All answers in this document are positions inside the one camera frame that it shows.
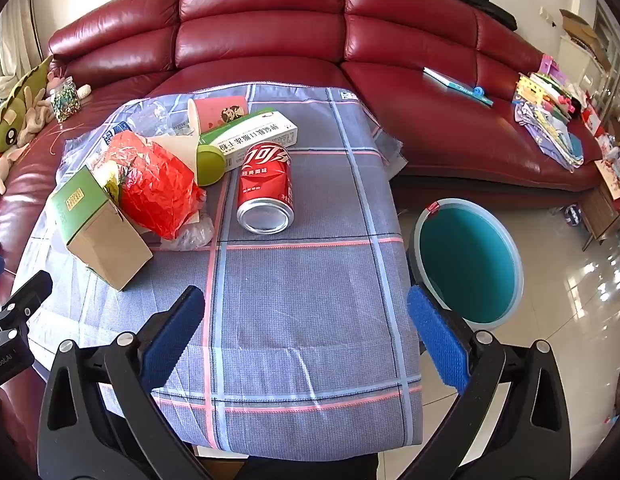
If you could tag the green white medicine box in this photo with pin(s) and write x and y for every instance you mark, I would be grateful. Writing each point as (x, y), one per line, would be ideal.
(260, 135)

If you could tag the red soda can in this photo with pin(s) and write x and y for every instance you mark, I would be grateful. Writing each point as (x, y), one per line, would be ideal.
(265, 185)

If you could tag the wooden side table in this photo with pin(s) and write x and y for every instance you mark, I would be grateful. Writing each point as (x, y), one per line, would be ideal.
(600, 215)

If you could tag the jar of colourful beads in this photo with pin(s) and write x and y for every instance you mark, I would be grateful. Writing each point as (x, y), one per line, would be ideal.
(64, 102)

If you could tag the teal trash bin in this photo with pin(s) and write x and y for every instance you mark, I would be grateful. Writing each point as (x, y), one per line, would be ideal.
(465, 260)

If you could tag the beige paper sheet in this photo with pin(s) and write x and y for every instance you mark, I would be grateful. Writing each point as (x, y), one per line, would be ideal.
(182, 152)

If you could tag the pink paper cup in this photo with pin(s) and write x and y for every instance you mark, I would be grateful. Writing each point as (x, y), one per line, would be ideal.
(224, 112)

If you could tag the red plastic snack packet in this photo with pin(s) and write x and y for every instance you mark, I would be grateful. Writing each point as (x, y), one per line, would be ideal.
(154, 190)

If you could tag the blue white packet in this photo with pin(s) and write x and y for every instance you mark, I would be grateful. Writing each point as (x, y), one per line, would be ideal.
(572, 212)

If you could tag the green plush toy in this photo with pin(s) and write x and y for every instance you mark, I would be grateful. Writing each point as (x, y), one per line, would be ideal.
(12, 110)

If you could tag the white curtain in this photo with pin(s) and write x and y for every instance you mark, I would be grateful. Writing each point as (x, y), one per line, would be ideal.
(9, 55)

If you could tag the red leather sofa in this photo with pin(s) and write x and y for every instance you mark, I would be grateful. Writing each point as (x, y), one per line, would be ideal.
(270, 35)

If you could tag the open cardboard box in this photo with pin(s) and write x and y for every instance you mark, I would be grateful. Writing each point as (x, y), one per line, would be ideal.
(580, 30)

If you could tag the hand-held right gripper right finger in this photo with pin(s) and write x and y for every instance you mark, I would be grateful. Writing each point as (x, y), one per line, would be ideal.
(437, 335)

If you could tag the green brown cardboard box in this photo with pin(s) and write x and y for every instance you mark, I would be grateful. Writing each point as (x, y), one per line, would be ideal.
(104, 245)

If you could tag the clear plastic bag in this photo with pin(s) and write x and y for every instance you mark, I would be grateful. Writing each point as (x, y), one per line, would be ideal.
(192, 232)

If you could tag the clear plastic bottle blue label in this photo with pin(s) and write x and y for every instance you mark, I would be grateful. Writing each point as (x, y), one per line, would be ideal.
(154, 117)

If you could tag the pile of colourful clothes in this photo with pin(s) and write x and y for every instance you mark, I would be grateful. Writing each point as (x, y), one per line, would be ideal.
(545, 120)

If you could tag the grey plaid tablecloth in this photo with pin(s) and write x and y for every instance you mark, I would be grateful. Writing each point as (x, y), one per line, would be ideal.
(300, 310)

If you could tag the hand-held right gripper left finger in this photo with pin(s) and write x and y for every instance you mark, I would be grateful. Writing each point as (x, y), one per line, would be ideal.
(172, 332)

